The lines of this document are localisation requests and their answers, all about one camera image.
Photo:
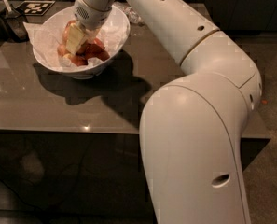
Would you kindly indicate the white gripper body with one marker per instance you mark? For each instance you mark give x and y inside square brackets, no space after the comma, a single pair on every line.
[90,17]

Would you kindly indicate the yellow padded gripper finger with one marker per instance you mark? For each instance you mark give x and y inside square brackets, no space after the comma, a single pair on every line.
[76,37]

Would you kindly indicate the large yellow-red apple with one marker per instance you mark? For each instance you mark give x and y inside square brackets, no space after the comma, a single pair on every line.
[65,33]

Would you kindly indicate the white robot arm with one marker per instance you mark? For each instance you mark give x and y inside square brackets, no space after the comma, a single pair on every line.
[191,128]

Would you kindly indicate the red apple right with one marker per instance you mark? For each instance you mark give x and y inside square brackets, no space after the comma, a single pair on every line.
[95,51]

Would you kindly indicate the small apple left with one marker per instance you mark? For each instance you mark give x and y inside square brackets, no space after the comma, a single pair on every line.
[61,49]

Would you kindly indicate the red apple middle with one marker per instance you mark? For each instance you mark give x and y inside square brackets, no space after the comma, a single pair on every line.
[98,42]

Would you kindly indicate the pale red apple front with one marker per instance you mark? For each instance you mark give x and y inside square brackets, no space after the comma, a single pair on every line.
[76,59]

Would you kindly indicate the white ceramic bowl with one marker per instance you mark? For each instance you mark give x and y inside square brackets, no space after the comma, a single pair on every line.
[82,72]

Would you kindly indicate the black white marker tag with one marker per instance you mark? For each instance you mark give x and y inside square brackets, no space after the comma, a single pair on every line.
[35,7]

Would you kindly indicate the black scoop with white handle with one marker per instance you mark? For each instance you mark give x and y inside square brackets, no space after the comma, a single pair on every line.
[14,22]

